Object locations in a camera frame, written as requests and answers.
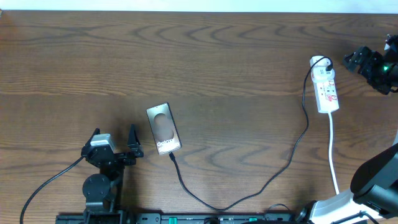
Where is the white USB charger adapter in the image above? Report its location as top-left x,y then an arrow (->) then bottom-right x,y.
311,58 -> 335,83

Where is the black USB charging cable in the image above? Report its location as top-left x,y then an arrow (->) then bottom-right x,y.
169,55 -> 334,212

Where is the white power strip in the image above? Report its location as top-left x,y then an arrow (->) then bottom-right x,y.
309,55 -> 340,114

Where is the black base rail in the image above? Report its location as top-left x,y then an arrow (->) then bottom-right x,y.
55,213 -> 296,224

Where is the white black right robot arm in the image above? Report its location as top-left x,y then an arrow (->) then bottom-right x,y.
296,35 -> 397,223

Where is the white power strip cord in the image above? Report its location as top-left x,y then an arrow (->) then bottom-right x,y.
328,112 -> 340,196

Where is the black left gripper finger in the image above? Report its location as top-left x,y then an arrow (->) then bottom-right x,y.
127,124 -> 144,157
84,128 -> 101,147

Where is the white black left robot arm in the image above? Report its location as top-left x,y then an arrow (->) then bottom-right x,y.
81,125 -> 144,223

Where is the silver smartphone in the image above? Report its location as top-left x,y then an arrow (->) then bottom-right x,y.
146,103 -> 182,155

